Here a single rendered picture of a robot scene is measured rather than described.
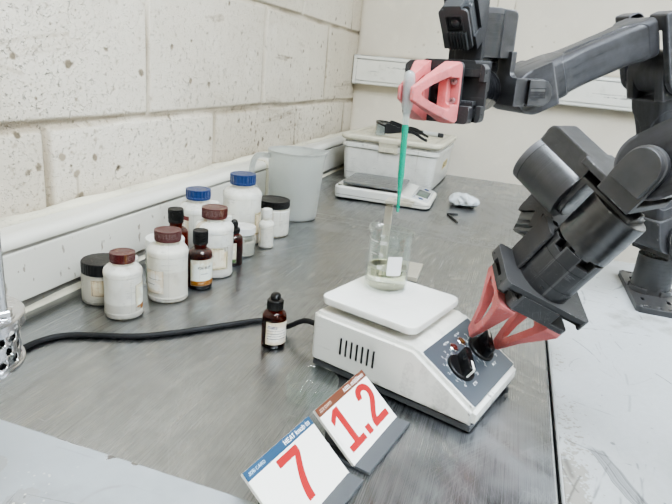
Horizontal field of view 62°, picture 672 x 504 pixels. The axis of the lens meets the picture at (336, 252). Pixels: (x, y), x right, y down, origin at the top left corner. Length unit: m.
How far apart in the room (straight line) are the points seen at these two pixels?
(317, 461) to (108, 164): 0.61
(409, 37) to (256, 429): 1.71
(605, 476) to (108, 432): 0.45
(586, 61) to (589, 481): 0.54
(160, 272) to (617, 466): 0.58
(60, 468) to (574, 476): 0.44
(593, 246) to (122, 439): 0.46
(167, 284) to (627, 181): 0.57
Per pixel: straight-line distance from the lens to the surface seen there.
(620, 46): 0.91
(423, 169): 1.70
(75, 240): 0.85
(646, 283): 1.10
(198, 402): 0.60
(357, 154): 1.74
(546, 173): 0.58
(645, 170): 0.52
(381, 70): 2.06
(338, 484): 0.50
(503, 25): 0.79
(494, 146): 2.06
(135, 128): 0.99
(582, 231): 0.56
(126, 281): 0.75
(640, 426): 0.70
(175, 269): 0.79
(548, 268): 0.58
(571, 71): 0.85
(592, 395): 0.73
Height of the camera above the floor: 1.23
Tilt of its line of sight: 18 degrees down
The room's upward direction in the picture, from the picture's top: 6 degrees clockwise
